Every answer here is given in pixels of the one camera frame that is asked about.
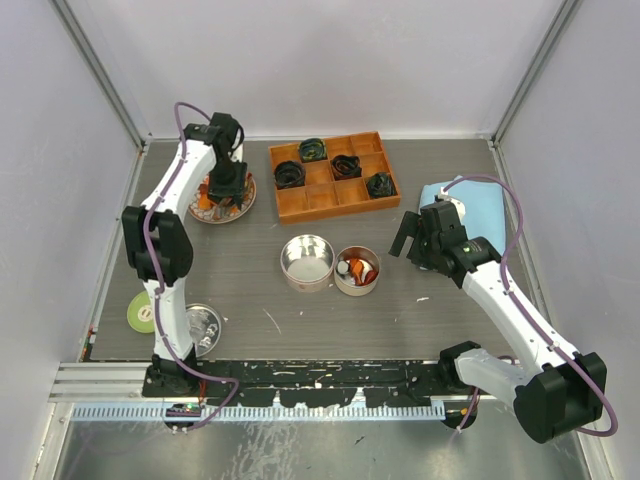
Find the folded light blue cloth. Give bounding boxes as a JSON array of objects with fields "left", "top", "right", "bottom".
[{"left": 417, "top": 177, "right": 506, "bottom": 274}]

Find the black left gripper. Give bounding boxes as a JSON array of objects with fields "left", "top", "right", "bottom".
[{"left": 208, "top": 157, "right": 246, "bottom": 209}]

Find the white radish slice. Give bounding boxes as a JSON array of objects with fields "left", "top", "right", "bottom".
[{"left": 336, "top": 260, "right": 350, "bottom": 276}]

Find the brown patterned food plate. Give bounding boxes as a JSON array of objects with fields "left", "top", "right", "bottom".
[{"left": 188, "top": 173, "right": 257, "bottom": 225}]

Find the aluminium frame rail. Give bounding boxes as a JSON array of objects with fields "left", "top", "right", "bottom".
[{"left": 49, "top": 362, "right": 149, "bottom": 403}]

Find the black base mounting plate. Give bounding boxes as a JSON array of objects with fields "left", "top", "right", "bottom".
[{"left": 142, "top": 360, "right": 473, "bottom": 408}]

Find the white slotted cable duct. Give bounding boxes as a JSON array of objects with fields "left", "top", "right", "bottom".
[{"left": 71, "top": 401, "right": 446, "bottom": 422}]

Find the red sausage piece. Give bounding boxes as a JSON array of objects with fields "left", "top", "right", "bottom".
[{"left": 362, "top": 267, "right": 378, "bottom": 286}]

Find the short pink lunch tin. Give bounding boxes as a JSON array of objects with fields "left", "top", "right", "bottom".
[{"left": 334, "top": 246, "right": 381, "bottom": 297}]

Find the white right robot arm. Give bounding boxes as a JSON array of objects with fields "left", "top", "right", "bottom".
[{"left": 389, "top": 200, "right": 607, "bottom": 443}]

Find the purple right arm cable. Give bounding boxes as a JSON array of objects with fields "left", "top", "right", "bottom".
[{"left": 439, "top": 172, "right": 619, "bottom": 437}]

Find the round metal lid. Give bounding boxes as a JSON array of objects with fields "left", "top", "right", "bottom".
[{"left": 186, "top": 303, "right": 222, "bottom": 358}]

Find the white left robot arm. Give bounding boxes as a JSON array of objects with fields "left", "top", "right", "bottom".
[{"left": 121, "top": 112, "right": 248, "bottom": 396}]

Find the wooden compartment tray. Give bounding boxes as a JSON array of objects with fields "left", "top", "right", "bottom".
[{"left": 275, "top": 131, "right": 402, "bottom": 224}]

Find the dark seaweed roll back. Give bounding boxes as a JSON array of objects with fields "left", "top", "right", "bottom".
[{"left": 298, "top": 137, "right": 327, "bottom": 163}]

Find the green object behind lid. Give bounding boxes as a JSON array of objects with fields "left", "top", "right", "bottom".
[{"left": 126, "top": 291, "right": 155, "bottom": 334}]

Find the dark seaweed roll centre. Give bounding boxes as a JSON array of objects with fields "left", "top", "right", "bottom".
[{"left": 330, "top": 154, "right": 362, "bottom": 181}]

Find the dark seaweed roll right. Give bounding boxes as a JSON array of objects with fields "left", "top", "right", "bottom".
[{"left": 366, "top": 172, "right": 397, "bottom": 199}]

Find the tall pink lunch tin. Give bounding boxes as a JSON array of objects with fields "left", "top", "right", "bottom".
[{"left": 280, "top": 234, "right": 335, "bottom": 293}]

